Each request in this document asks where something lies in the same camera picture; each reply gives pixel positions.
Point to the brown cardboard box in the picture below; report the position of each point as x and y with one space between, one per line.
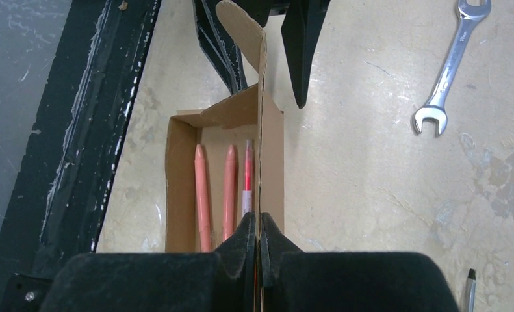
250 114

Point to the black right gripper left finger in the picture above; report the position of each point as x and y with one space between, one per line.
222 280

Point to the silver open-end wrench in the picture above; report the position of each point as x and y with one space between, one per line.
469 16

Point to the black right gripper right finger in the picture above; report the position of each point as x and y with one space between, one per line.
294 280

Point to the red pen with white label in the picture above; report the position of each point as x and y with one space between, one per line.
247 202

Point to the salmon pen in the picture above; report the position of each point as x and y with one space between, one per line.
202 200
229 193

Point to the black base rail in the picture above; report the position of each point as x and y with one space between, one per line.
58 204

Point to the yellow black screwdriver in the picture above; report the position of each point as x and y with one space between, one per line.
470 291

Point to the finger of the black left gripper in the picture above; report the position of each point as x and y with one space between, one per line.
300 33
218 46

